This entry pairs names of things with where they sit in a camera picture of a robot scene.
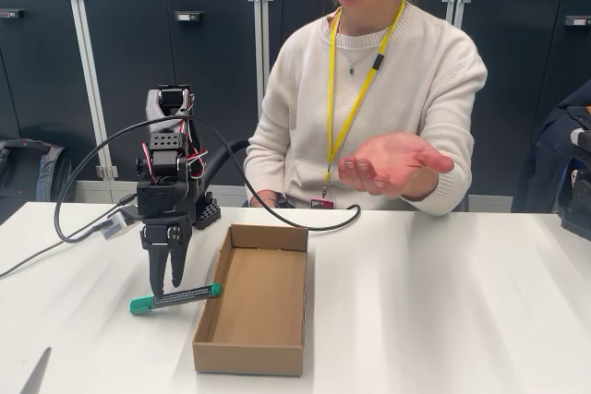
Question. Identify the person's left forearm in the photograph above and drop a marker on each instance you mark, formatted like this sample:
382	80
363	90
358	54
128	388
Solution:
443	191

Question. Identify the person's right hand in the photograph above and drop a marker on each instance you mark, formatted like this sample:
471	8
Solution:
265	200

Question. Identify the black machine with white part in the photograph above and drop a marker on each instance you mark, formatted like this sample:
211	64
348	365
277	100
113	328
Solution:
575	218

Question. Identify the open brown cardboard box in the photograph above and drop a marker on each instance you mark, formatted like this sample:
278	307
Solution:
258	302

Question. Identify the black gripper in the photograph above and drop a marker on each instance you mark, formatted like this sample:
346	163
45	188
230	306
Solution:
159	233

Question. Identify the green capped black marker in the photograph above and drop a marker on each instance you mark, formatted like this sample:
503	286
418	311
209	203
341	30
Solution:
180	298

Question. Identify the dark cabinet with team label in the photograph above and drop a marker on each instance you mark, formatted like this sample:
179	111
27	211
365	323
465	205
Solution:
124	66

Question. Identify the dark blue jacket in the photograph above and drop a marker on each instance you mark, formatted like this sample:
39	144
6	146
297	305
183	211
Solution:
549	158

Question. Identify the dark red id badge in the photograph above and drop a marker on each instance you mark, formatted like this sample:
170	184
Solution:
322	203

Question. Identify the person in cream sweater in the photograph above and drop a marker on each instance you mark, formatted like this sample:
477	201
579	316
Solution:
369	103

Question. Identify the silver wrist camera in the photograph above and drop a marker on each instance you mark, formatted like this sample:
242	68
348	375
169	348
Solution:
121	225

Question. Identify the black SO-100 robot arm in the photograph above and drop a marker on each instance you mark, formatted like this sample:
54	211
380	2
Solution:
166	140

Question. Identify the person's right forearm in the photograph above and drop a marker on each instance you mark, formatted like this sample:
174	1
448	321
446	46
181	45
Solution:
268	154

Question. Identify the person's left hand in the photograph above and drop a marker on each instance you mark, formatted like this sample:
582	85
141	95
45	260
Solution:
397	163

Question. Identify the grey black backpack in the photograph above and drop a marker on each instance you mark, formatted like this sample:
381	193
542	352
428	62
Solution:
51	172

